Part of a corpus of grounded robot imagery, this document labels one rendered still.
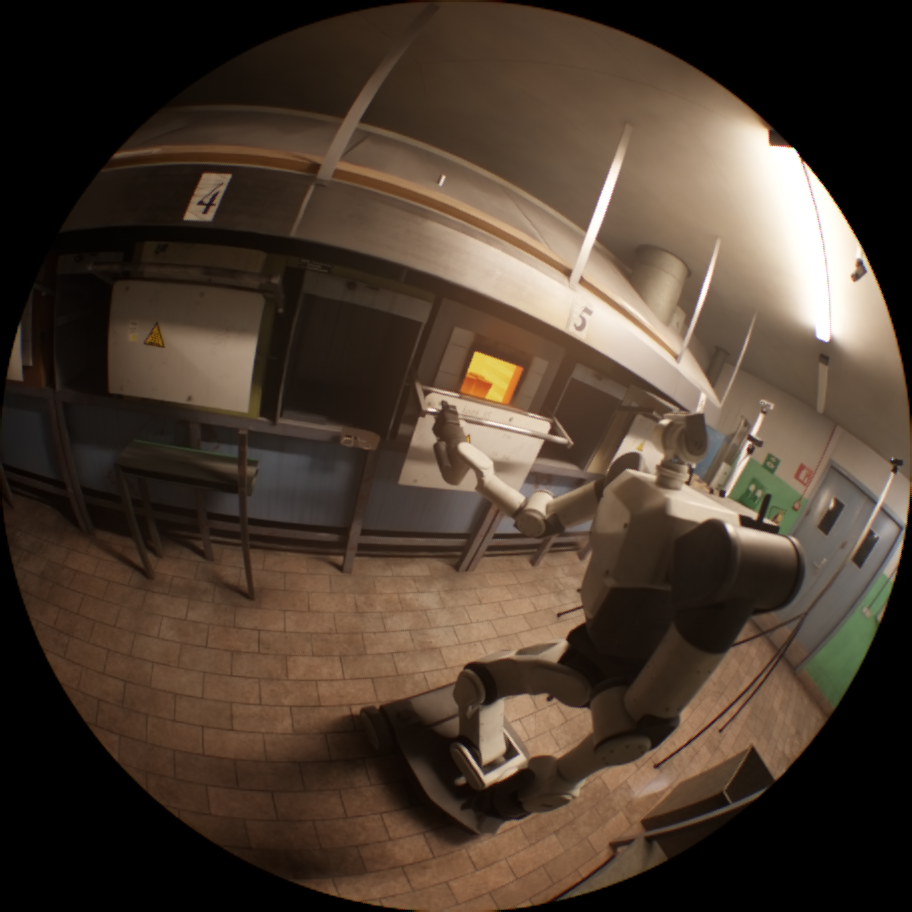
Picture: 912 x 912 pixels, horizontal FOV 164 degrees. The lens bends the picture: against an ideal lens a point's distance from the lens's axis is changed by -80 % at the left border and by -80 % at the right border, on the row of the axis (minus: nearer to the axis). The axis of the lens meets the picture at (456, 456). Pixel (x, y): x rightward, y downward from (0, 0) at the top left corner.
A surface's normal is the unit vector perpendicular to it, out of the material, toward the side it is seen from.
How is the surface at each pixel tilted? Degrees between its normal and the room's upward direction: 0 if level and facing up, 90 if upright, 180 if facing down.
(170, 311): 90
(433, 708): 0
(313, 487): 90
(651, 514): 67
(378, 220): 80
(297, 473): 90
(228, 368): 90
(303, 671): 0
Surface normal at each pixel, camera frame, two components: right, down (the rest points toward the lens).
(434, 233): 0.40, 0.34
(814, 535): -0.88, -0.13
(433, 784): 0.34, -0.85
